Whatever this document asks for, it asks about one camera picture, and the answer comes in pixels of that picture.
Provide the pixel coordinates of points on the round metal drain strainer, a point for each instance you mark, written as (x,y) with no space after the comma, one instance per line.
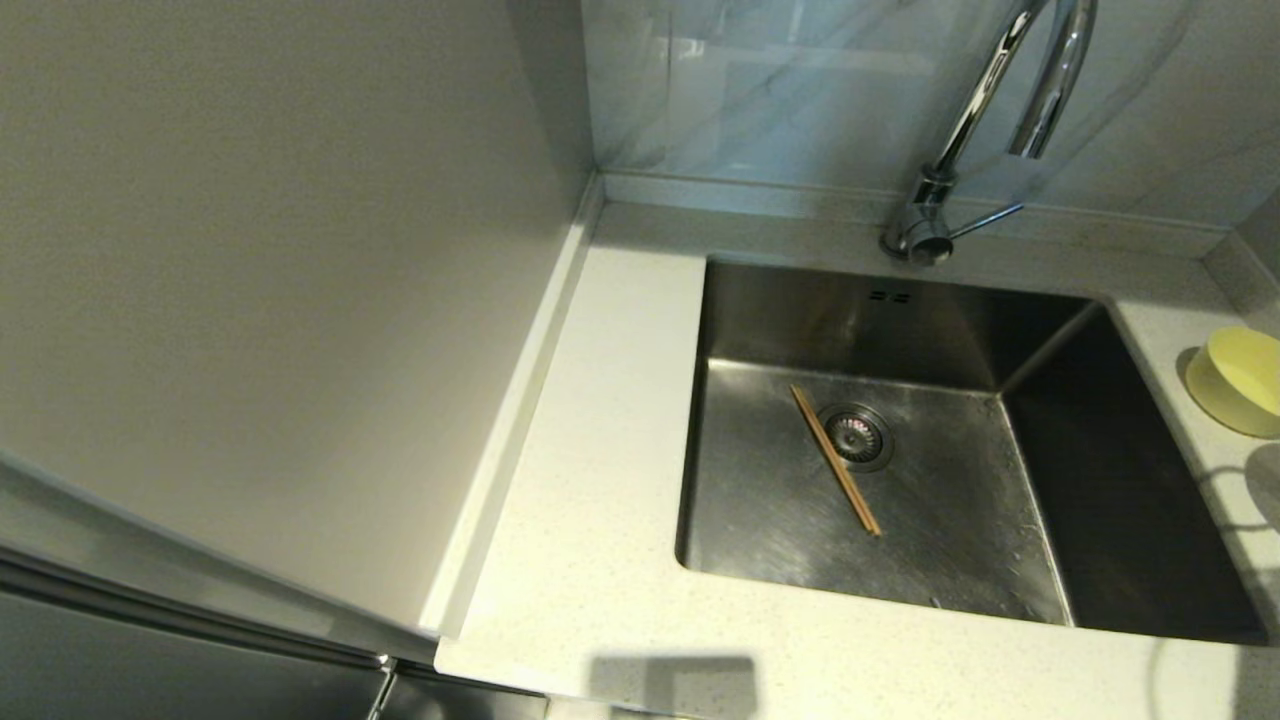
(855,437)

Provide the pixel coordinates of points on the chrome gooseneck kitchen faucet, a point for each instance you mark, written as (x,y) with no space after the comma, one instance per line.
(930,235)

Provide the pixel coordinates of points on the stainless steel sink basin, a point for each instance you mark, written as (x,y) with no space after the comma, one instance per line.
(950,540)

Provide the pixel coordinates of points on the dark grey cabinet front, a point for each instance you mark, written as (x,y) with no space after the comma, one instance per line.
(150,680)

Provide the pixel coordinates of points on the brown wooden chopstick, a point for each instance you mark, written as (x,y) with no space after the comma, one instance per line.
(832,470)
(837,468)

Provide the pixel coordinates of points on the tall beige cabinet panel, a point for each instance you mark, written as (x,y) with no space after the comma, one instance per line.
(250,250)

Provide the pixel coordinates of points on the yellow plastic bowl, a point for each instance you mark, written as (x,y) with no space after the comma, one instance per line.
(1240,385)

